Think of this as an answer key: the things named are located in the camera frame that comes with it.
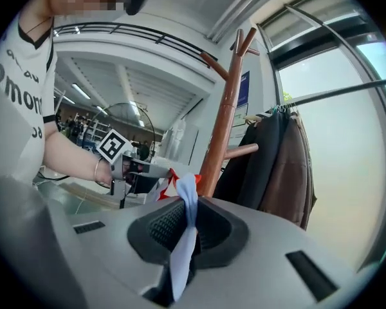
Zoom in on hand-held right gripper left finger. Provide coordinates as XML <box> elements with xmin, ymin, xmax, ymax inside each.
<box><xmin>71</xmin><ymin>198</ymin><xmax>200</xmax><ymax>308</ymax></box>

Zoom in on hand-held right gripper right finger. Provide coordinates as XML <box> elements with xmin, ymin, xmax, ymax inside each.
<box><xmin>179</xmin><ymin>197</ymin><xmax>360</xmax><ymax>309</ymax></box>

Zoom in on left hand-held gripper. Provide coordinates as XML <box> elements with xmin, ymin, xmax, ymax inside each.
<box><xmin>96</xmin><ymin>129</ymin><xmax>175</xmax><ymax>209</ymax></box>

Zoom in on white blue red-trimmed clothes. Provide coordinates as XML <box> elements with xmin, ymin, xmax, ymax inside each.
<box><xmin>156</xmin><ymin>168</ymin><xmax>203</xmax><ymax>302</ymax></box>

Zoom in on person's left forearm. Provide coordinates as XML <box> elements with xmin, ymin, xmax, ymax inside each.
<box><xmin>42</xmin><ymin>129</ymin><xmax>115</xmax><ymax>188</ymax></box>

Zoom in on thin silver bangle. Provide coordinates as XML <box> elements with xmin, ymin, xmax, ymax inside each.
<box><xmin>93</xmin><ymin>155</ymin><xmax>104</xmax><ymax>183</ymax></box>

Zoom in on brown jacket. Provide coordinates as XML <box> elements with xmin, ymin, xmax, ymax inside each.
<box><xmin>259</xmin><ymin>109</ymin><xmax>318</xmax><ymax>231</ymax></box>

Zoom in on black metal railing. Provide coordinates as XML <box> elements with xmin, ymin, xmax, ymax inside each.
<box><xmin>53</xmin><ymin>23</ymin><xmax>219</xmax><ymax>69</ymax></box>

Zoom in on black pedestal fan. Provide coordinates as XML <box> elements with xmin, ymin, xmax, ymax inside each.
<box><xmin>83</xmin><ymin>103</ymin><xmax>158</xmax><ymax>173</ymax></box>

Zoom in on white wall notice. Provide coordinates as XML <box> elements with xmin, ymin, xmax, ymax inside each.
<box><xmin>230</xmin><ymin>106</ymin><xmax>249</xmax><ymax>128</ymax></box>

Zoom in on blue wall poster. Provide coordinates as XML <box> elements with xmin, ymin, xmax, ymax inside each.
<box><xmin>237</xmin><ymin>71</ymin><xmax>251</xmax><ymax>108</ymax></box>

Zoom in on black metal garment rail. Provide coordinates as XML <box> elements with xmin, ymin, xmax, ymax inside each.
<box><xmin>275</xmin><ymin>77</ymin><xmax>386</xmax><ymax>112</ymax></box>

